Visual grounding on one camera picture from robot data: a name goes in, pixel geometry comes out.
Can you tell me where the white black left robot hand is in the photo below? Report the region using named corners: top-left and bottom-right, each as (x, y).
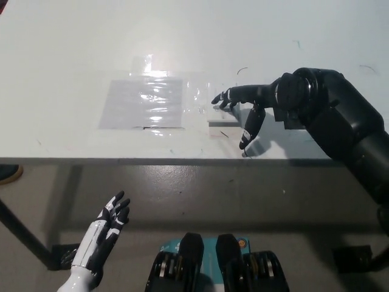
top-left (71, 190), bottom-right (131, 274)

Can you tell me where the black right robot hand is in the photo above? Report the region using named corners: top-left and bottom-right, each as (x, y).
top-left (211, 79), bottom-right (279, 150)

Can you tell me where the white wall switch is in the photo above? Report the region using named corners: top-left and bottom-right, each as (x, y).
top-left (207, 102), bottom-right (243, 128)

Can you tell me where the clear tape film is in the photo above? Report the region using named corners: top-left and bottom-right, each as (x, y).
top-left (75, 54), bottom-right (213, 137)

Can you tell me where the black table leg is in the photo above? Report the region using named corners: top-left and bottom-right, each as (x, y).
top-left (0, 197), bottom-right (74, 271)

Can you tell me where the black shoe tan sole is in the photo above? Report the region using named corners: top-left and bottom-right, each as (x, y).
top-left (0, 164), bottom-right (24, 186)

